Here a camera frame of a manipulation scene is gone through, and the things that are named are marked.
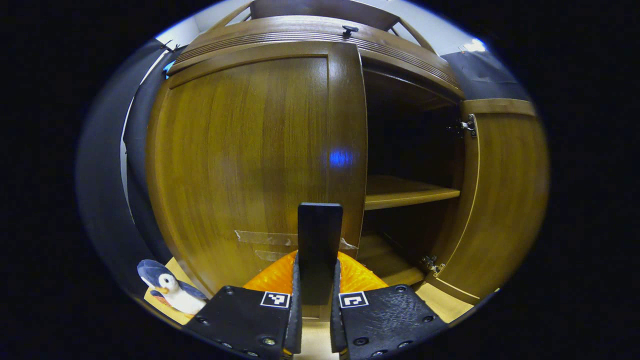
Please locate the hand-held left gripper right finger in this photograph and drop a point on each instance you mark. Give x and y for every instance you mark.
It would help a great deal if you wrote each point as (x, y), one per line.
(337, 325)

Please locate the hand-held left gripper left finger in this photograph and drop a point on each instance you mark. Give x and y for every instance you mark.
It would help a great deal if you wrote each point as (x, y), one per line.
(295, 325)

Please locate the wooden shoe cabinet door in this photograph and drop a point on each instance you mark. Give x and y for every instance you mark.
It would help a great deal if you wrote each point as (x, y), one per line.
(240, 150)
(505, 200)

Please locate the metal door hinge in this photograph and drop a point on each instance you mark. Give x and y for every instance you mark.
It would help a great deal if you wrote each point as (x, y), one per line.
(432, 265)
(467, 125)

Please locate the wooden cabinet drawer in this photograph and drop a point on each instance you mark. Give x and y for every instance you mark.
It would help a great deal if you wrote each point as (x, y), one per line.
(280, 30)

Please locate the penguin plush toy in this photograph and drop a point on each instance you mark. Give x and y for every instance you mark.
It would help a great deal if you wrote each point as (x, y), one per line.
(175, 295)

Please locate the wooden inner shelf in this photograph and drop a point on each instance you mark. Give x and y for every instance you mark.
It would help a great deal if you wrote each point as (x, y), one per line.
(400, 192)

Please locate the black backdrop cloth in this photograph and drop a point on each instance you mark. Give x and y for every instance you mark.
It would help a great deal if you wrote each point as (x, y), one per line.
(105, 200)

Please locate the black drawer knob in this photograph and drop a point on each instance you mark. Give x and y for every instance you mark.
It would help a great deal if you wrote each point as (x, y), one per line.
(350, 30)

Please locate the small ceiling light panel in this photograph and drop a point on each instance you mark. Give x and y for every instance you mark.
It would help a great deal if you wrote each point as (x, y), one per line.
(473, 45)

